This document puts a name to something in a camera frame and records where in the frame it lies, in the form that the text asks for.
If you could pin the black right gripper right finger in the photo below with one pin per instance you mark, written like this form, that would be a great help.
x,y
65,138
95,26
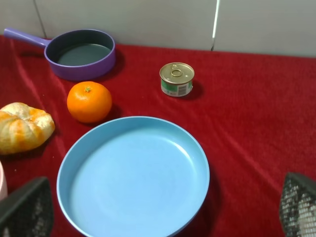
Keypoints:
x,y
297,209

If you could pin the purple frying pan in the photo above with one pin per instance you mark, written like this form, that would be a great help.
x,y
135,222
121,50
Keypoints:
x,y
78,55

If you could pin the orange mandarin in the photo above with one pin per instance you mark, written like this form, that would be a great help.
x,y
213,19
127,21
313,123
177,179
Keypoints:
x,y
89,102

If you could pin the peeled mandarin toy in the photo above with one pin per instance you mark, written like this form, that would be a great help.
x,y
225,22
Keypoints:
x,y
23,128

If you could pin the small tin can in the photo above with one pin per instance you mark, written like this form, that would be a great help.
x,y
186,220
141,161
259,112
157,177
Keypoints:
x,y
176,79

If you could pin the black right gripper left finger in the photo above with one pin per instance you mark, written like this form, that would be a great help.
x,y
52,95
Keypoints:
x,y
28,211

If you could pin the blue round plate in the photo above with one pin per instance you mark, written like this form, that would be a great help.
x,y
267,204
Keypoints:
x,y
133,177

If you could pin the pink bowl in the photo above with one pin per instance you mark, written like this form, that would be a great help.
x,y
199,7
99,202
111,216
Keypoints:
x,y
3,183

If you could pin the red velvet tablecloth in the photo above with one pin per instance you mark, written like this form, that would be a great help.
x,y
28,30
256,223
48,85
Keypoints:
x,y
254,116

